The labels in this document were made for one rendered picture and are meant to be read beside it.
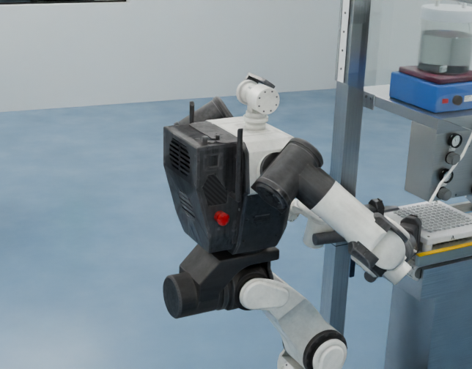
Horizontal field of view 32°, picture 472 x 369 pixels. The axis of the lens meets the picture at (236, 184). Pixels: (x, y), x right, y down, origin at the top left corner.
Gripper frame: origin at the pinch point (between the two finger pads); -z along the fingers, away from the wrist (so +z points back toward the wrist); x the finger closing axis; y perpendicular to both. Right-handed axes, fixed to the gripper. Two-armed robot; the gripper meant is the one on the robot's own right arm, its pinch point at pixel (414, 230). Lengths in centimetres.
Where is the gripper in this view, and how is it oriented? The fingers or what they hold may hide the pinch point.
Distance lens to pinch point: 244.6
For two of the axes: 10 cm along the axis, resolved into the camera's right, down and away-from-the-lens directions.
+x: -0.2, 9.4, 3.4
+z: -5.0, 2.8, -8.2
